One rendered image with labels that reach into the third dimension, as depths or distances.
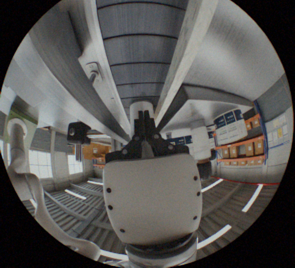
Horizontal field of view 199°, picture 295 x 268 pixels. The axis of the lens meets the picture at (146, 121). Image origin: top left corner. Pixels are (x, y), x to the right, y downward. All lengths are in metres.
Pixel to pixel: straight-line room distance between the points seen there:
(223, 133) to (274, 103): 4.05
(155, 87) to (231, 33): 0.21
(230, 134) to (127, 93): 0.45
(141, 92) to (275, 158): 4.76
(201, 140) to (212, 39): 0.37
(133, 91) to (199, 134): 0.34
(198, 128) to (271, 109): 4.16
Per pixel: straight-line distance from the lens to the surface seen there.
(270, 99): 4.43
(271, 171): 4.95
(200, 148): 0.41
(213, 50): 0.21
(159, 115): 0.17
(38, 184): 0.53
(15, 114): 0.73
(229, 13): 0.22
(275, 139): 4.40
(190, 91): 0.24
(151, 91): 0.16
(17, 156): 0.59
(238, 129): 0.48
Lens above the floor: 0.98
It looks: 19 degrees down
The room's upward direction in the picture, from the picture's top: 174 degrees clockwise
